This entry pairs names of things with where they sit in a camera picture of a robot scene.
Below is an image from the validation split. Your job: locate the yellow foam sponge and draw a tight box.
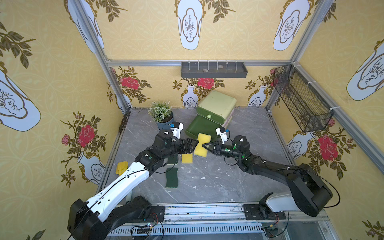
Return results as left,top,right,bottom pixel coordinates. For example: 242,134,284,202
182,154,194,164
193,133,212,158

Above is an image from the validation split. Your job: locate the green scrub sponge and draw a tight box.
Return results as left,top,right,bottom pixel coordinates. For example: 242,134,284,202
165,168,179,189
167,155,179,165

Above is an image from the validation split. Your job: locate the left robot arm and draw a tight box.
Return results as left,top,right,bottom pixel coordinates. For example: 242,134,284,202
67,130,199,240

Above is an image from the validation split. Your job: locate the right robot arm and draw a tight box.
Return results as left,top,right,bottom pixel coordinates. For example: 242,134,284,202
202,136,333,217

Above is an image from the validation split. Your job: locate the green drawer cabinet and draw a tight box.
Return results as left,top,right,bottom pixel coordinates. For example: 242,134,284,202
197,90,237,127

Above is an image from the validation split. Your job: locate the potted green plant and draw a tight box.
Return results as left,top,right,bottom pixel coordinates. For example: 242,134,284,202
148,101,174,130

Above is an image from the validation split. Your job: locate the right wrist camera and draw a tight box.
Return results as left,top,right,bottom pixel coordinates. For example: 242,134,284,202
216,127,230,144

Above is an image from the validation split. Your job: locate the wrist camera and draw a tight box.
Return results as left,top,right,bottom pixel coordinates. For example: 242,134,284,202
216,127,230,144
170,121,184,139

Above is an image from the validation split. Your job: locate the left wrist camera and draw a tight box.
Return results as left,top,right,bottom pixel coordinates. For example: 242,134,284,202
170,121,184,139

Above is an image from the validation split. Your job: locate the grey wall shelf tray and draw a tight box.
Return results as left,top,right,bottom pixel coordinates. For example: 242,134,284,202
181,61,248,79

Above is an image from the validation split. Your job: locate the black wire mesh basket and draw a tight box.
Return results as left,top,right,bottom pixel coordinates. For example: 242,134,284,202
273,65,334,132

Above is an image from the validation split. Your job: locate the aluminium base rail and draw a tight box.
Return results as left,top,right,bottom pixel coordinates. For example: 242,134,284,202
88,202,338,240

